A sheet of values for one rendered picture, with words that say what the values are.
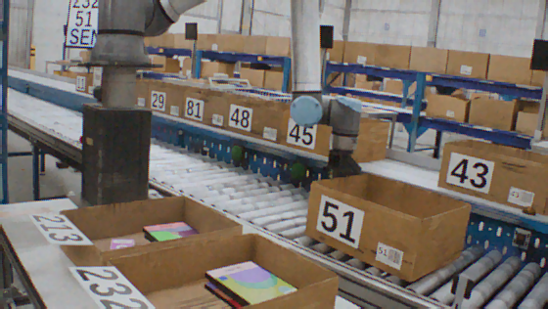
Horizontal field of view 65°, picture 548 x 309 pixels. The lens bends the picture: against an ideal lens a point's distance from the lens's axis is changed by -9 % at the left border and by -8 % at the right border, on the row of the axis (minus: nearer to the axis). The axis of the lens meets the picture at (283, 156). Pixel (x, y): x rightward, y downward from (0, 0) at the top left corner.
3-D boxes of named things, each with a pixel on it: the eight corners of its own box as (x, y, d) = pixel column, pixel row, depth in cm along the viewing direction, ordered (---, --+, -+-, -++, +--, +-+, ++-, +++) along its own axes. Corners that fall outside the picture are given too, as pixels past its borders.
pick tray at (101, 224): (58, 246, 113) (57, 210, 111) (183, 226, 140) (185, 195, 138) (101, 295, 93) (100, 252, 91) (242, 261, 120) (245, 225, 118)
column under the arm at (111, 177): (90, 220, 134) (92, 110, 128) (65, 196, 153) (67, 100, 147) (165, 210, 152) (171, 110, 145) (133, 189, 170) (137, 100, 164)
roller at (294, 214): (240, 230, 153) (244, 218, 151) (335, 206, 191) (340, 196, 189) (249, 239, 151) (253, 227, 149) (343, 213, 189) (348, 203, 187)
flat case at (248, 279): (258, 317, 88) (258, 309, 87) (204, 278, 101) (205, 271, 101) (308, 299, 97) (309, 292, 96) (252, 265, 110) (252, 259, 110)
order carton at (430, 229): (302, 234, 144) (309, 181, 141) (362, 219, 164) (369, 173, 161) (410, 283, 116) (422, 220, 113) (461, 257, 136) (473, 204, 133)
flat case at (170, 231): (172, 258, 112) (172, 252, 112) (142, 232, 126) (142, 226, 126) (219, 250, 121) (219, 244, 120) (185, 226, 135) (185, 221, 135)
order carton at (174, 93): (146, 110, 294) (148, 84, 290) (183, 110, 315) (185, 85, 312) (181, 119, 268) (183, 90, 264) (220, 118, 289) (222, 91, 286)
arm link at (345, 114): (334, 94, 157) (363, 98, 156) (329, 131, 159) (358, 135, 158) (332, 95, 148) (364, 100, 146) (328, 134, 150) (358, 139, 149)
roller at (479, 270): (419, 313, 111) (423, 295, 110) (487, 260, 149) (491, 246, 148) (436, 321, 107) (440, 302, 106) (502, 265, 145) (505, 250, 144)
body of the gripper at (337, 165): (320, 183, 156) (324, 147, 154) (335, 180, 162) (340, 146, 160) (339, 189, 151) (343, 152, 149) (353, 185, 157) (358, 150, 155)
